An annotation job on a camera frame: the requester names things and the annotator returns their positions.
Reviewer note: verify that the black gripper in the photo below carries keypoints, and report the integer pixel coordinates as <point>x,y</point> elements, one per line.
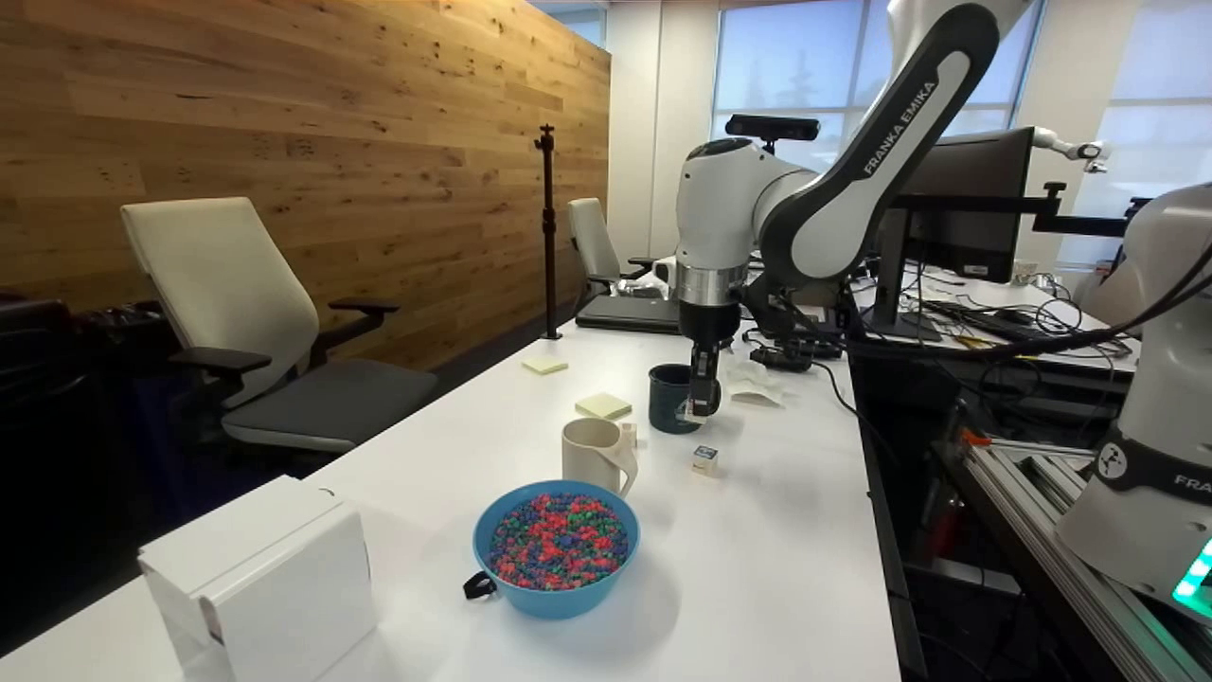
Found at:
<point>712,328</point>

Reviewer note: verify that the blue plastic bowl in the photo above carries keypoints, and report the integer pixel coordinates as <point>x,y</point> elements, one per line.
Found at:
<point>554,606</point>

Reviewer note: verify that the white high-back office chair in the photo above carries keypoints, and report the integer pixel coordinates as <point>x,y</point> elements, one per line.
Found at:
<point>593,242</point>

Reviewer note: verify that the black camera on stand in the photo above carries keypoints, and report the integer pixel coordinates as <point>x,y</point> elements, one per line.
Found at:
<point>773,127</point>

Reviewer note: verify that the colourful beads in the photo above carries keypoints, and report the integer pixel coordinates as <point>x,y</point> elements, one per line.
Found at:
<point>559,541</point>

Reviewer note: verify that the black computer monitor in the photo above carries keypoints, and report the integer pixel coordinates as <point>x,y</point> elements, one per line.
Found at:
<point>980,203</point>

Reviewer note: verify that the black binder clip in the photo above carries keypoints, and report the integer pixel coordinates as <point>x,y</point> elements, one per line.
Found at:
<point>481,584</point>

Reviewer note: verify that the black tripod pole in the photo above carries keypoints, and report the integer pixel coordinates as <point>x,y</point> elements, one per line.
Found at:
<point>549,230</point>

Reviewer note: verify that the black camera clamp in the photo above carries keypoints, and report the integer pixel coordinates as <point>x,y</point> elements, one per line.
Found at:
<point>791,347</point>

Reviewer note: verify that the clear white square block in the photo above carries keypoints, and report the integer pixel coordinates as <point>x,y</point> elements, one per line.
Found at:
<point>712,459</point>

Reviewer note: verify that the grey aluminium frame rail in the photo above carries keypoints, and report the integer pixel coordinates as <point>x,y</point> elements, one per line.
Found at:
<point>1047,517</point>

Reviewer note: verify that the white ceramic mug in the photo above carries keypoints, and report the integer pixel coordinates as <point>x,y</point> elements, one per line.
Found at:
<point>593,458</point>

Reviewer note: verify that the black keyboard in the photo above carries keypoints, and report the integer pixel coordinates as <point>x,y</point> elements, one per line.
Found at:
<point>999,319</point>

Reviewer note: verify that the white office chair grey seat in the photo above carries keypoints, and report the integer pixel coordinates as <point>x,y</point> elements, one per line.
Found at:
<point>228,291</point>

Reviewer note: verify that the black laptop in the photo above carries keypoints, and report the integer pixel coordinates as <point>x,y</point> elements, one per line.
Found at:
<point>627,313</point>

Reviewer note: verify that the dark teal mug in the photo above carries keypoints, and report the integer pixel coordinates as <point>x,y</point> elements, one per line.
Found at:
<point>670,402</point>

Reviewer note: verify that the white cardboard box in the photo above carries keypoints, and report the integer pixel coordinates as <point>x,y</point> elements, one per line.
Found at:
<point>268,580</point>

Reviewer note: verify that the yellow sticky note pad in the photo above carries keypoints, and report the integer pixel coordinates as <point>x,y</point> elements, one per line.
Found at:
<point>603,409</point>
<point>549,366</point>

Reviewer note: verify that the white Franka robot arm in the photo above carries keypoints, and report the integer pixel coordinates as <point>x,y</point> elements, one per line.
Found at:
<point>874,165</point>

